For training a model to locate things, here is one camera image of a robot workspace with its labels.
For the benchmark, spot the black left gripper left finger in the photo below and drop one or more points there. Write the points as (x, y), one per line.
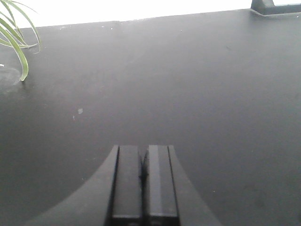
(111, 197)

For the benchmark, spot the green plant leaves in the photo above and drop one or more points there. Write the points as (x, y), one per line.
(11, 35)

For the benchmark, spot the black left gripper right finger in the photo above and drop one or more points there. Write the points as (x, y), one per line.
(170, 197)

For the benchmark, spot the black white wall socket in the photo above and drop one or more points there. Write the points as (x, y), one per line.
(269, 7)

